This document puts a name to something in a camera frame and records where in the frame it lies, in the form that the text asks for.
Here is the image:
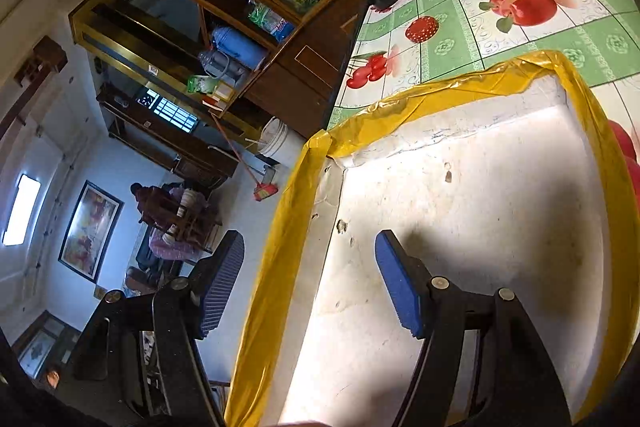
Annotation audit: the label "clear grey jug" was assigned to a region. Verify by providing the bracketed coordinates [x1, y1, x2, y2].
[197, 49, 248, 85]

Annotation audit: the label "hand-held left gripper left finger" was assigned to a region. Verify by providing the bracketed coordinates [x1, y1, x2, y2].
[65, 229, 246, 427]

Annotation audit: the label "white plastic bucket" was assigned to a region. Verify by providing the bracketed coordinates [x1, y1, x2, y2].
[257, 117, 307, 168]

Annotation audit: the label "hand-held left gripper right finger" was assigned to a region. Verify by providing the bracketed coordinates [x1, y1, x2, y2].
[375, 229, 573, 427]

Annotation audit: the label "red broom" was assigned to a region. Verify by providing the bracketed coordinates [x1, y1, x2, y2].
[210, 112, 279, 202]

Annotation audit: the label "green white bag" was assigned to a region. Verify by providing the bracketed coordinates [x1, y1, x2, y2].
[187, 75, 219, 95]

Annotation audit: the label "white foam box yellow tape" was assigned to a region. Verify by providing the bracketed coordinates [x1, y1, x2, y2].
[225, 50, 640, 427]

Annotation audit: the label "water bottle green label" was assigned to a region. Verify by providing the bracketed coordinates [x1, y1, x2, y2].
[247, 2, 296, 42]

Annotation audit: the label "fruit print tablecloth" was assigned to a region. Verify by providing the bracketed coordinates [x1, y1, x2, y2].
[327, 0, 640, 228]

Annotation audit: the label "wooden chair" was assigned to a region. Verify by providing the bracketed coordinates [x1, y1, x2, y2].
[137, 184, 223, 253]

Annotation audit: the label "small cardboard box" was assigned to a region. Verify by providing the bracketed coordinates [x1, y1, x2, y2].
[205, 84, 236, 110]

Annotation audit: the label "barred window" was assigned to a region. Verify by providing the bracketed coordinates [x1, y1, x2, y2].
[135, 88, 198, 134]

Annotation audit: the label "framed wall picture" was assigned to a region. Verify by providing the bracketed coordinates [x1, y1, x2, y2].
[58, 180, 124, 284]

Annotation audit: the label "brown wooden cabinet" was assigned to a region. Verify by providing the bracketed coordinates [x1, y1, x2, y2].
[57, 0, 371, 142]

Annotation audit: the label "blue thermos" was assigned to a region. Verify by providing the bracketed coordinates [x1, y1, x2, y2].
[210, 26, 268, 70]

